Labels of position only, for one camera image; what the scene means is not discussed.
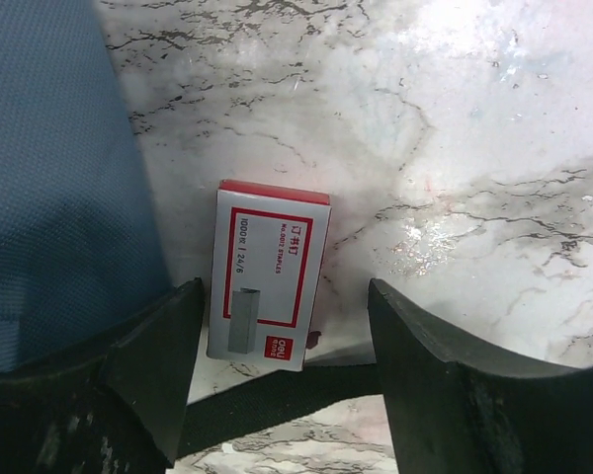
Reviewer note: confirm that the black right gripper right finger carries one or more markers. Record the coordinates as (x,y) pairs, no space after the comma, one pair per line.
(456,403)

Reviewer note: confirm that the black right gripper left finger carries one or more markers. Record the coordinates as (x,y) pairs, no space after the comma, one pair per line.
(114,403)

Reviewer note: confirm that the blue fabric backpack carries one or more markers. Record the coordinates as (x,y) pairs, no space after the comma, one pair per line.
(79,249)

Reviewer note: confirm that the red white small box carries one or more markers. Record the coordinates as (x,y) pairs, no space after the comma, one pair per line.
(267,256)

